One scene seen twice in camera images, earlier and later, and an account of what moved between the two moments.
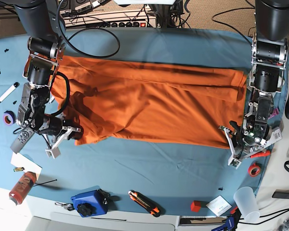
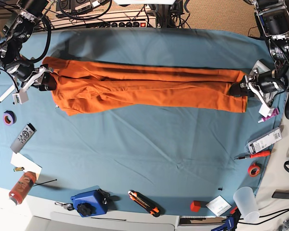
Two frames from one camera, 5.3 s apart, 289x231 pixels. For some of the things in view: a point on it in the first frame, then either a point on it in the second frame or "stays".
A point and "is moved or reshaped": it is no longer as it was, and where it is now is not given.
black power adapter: (283, 194) stays
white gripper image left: (54, 151) → (21, 96)
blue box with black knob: (93, 202) stays
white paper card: (29, 166) stays
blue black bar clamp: (231, 222) stays
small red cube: (195, 206) stays
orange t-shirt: (109, 97) is moved or reshaped
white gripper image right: (235, 161) → (265, 109)
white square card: (218, 205) stays
